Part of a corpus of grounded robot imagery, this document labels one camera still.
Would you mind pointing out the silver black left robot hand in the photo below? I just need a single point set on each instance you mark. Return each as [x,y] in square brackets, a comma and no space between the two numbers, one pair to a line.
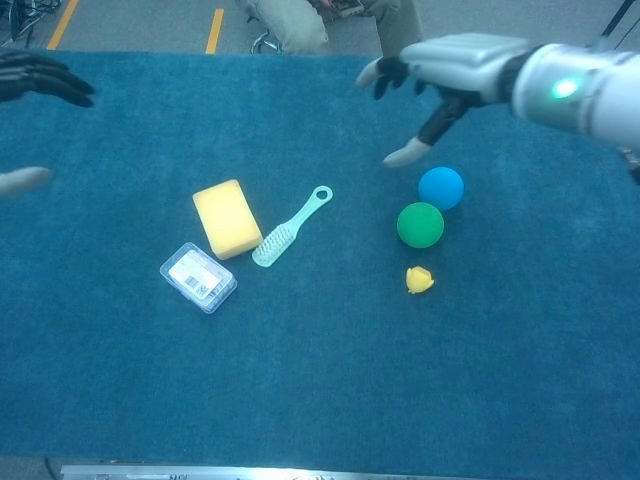
[35,72]

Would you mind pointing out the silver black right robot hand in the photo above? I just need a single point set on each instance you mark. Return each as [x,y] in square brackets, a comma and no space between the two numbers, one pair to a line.
[465,65]

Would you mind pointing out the blue ball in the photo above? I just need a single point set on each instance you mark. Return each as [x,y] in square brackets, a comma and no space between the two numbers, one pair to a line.
[441,187]

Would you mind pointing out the green ball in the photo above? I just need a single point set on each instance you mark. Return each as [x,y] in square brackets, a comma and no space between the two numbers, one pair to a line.
[420,225]

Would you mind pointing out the small yellow rubber duck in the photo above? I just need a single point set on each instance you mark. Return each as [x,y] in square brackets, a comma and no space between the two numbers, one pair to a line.
[419,280]

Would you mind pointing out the yellow rectangular sponge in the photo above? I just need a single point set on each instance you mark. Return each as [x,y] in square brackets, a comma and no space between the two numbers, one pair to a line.
[227,220]

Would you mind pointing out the clear plastic swab box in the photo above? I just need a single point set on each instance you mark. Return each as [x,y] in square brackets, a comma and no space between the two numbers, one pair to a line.
[197,277]

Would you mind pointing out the light green plastic brush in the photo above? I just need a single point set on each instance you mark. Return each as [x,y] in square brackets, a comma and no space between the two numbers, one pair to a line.
[272,247]

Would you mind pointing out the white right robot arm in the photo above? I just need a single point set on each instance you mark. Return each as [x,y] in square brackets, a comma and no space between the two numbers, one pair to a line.
[585,95]

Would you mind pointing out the dark handheld device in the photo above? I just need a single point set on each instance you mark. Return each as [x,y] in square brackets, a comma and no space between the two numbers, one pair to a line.
[345,11]

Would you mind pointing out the black tripod stand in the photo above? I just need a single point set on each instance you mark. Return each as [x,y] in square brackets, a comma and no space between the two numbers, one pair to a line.
[615,20]

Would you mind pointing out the seated person in beige trousers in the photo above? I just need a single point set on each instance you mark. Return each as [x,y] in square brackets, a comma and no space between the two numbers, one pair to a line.
[295,30]

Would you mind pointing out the chrome chair base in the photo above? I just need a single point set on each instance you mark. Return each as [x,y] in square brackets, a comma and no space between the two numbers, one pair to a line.
[265,45]

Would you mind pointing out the teal felt table cloth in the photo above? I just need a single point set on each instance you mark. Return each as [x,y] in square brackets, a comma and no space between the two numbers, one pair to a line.
[300,375]

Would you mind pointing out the aluminium frame rail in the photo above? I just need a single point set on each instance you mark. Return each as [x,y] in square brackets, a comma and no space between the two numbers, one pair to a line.
[250,472]

